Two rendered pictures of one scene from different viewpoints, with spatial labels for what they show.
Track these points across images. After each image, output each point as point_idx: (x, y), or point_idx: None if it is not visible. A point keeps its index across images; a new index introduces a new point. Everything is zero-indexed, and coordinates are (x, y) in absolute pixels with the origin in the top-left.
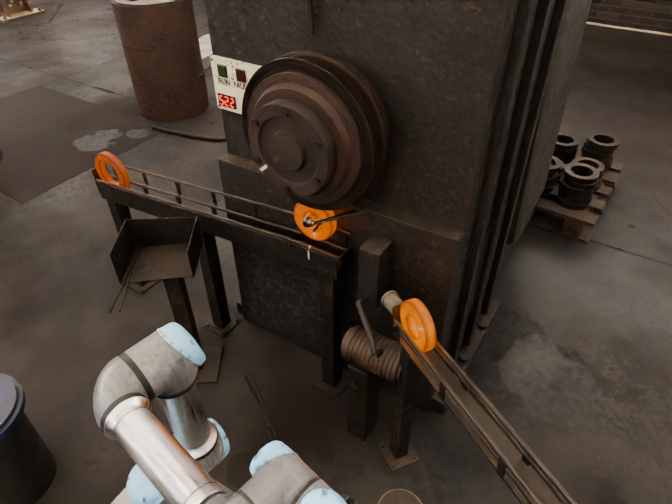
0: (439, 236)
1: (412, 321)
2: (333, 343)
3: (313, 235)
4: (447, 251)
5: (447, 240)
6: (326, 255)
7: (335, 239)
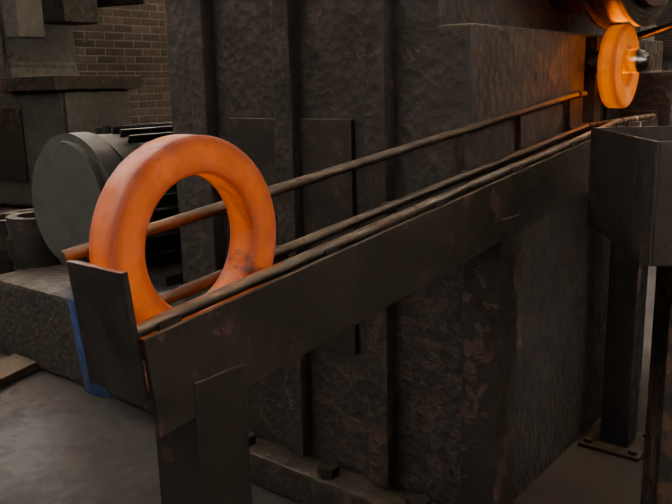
0: (656, 43)
1: None
2: (643, 318)
3: (626, 97)
4: (659, 62)
5: (659, 45)
6: (648, 118)
7: (595, 121)
